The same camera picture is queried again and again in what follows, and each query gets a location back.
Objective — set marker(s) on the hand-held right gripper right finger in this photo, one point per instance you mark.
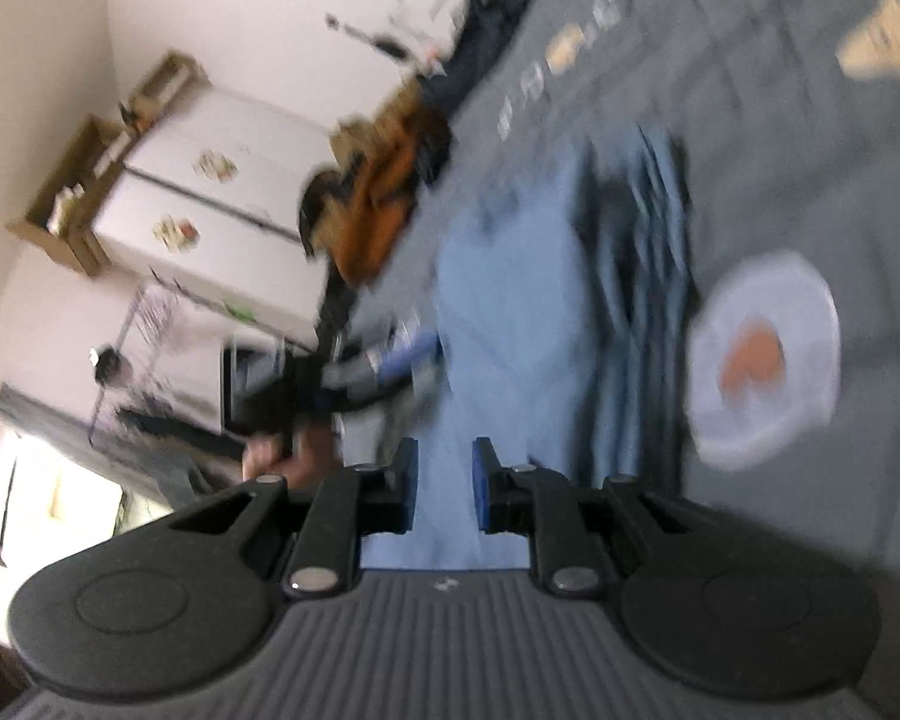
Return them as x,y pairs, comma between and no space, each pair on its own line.
484,480

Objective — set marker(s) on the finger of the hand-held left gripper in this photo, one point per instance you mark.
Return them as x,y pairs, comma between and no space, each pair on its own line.
401,360

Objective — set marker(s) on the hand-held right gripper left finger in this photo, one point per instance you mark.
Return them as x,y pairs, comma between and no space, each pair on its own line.
409,480

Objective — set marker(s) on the light blue pants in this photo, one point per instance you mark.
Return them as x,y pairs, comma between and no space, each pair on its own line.
510,292

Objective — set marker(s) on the person's left hand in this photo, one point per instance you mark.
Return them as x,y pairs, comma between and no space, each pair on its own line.
311,457

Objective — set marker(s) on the black garment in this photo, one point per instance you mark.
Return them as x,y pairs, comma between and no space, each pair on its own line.
337,315

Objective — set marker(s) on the orange sweater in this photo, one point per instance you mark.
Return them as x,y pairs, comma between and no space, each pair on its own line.
379,217

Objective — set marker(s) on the white wardrobe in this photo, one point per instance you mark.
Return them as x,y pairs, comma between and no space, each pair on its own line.
217,240

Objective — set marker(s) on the brown fleece jacket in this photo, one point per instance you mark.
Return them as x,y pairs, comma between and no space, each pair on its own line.
360,142

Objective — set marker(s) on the open cardboard box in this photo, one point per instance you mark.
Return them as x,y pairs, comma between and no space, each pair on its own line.
90,259

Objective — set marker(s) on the navy garment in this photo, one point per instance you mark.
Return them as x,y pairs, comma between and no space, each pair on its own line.
487,37

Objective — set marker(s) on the grey quilted blanket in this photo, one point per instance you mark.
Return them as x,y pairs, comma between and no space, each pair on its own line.
757,127

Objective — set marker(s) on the black wall device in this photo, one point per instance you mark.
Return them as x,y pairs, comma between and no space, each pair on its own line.
367,36

